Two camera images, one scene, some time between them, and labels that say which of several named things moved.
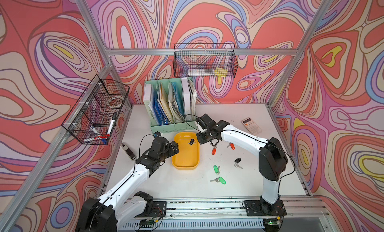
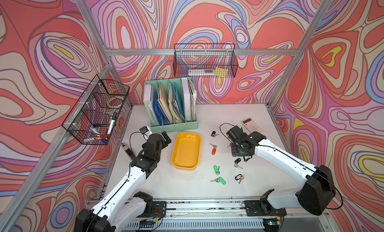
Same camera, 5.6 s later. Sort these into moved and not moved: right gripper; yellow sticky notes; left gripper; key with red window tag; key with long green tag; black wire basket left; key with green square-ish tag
Moved: left gripper; right gripper
Not moved: key with green square-ish tag; key with red window tag; yellow sticky notes; black wire basket left; key with long green tag
